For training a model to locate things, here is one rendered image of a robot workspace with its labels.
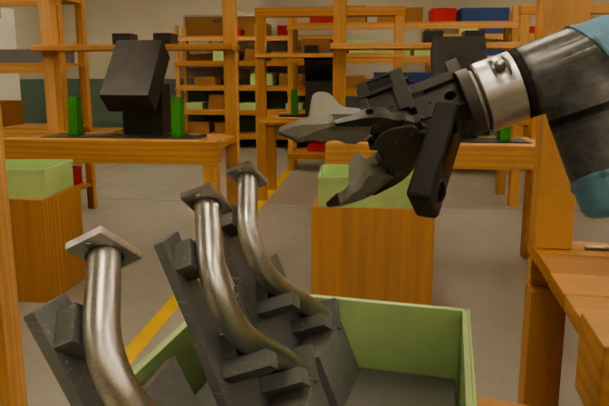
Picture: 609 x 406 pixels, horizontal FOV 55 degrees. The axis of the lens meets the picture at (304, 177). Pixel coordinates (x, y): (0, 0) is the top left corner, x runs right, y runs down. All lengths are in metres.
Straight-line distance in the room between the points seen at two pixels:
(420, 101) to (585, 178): 0.18
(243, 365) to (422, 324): 0.38
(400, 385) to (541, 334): 0.81
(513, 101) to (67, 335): 0.46
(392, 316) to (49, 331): 0.59
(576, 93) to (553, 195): 0.99
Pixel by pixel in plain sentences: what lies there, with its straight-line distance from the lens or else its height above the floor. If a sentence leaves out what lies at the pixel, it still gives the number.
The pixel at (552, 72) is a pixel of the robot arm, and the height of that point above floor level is 1.32.
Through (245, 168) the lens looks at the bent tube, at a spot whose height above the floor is 1.19.
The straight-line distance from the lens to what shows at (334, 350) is 0.92.
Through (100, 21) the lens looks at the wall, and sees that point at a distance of 12.28.
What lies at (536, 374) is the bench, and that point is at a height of 0.53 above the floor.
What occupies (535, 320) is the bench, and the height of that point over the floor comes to 0.68.
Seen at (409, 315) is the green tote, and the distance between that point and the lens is 0.97.
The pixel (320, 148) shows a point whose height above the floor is 0.32.
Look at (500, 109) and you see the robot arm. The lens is 0.61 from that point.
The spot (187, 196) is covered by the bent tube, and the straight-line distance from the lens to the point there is 0.67.
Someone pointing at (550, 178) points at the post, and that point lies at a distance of 1.59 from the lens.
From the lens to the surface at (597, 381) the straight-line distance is 1.10.
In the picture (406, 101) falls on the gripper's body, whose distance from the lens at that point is 0.61.
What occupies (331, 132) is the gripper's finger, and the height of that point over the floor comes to 1.27.
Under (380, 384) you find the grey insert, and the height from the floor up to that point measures 0.85.
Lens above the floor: 1.32
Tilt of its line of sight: 10 degrees down
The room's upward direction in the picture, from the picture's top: straight up
